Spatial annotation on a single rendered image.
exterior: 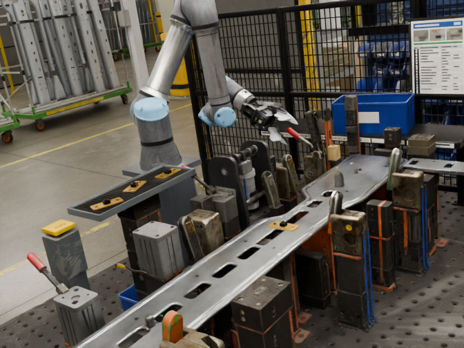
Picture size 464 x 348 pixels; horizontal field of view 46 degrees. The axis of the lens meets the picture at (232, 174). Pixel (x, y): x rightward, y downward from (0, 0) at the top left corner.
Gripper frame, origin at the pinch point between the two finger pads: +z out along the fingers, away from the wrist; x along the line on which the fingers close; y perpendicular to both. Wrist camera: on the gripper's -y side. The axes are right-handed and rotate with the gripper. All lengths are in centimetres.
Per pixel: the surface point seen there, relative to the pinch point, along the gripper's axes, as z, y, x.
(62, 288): 7, 106, -3
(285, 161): 9.9, 19.4, 1.7
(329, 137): 10.6, -9.2, 2.2
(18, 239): -179, -29, -251
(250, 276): 35, 74, 7
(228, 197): 10, 49, 0
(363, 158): 24.5, -15.0, 0.1
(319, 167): 16.2, 2.3, -3.5
